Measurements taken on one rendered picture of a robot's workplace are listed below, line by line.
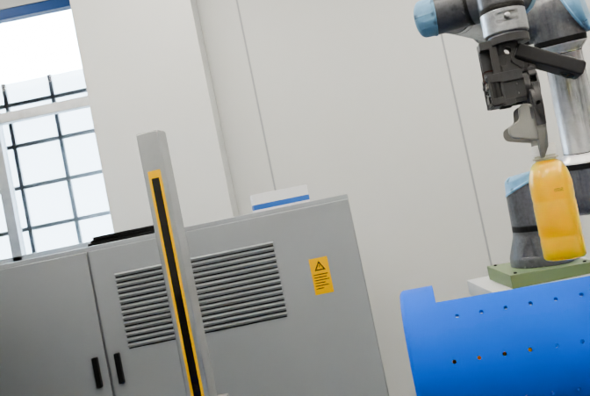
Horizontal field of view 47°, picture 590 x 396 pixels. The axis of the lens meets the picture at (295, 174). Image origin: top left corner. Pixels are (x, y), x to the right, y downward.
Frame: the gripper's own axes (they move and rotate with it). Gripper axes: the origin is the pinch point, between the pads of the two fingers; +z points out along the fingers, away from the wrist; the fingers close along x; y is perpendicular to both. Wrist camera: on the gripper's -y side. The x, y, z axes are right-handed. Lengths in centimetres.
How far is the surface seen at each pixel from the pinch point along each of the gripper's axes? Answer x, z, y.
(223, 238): -145, 7, 98
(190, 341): -46, 30, 83
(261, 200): -162, -5, 84
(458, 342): -1.8, 30.0, 19.6
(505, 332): -1.8, 29.5, 11.6
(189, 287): -46, 17, 81
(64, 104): -256, -86, 211
